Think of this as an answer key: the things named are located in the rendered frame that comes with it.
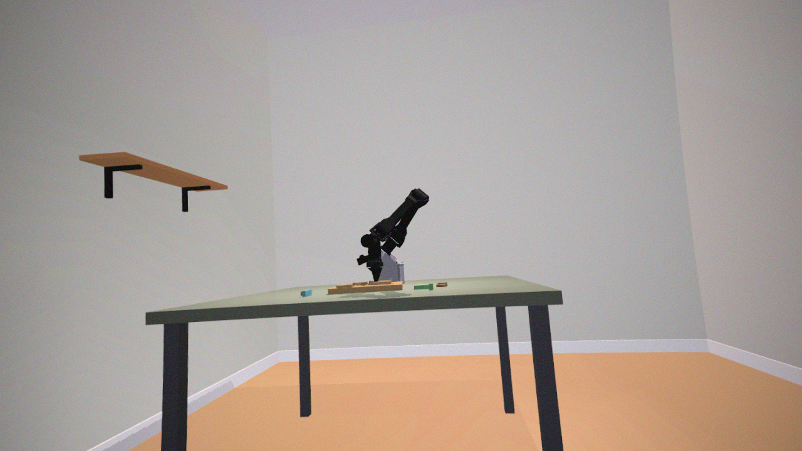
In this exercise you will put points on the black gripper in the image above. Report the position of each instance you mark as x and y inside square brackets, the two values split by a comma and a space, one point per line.
[376, 262]

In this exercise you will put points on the orange square puzzle board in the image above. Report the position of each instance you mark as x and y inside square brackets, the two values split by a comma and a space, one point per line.
[361, 287]

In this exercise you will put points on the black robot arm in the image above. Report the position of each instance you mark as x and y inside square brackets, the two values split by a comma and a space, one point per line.
[388, 231]

